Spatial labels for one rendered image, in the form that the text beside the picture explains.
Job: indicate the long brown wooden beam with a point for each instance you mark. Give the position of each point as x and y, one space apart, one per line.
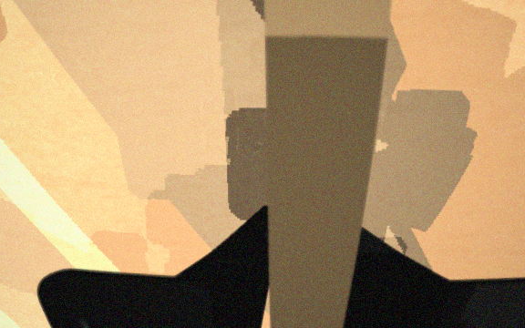
324 63

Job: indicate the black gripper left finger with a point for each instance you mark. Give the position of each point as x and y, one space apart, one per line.
226 288

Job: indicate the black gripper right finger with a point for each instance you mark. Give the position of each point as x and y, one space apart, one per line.
390 290

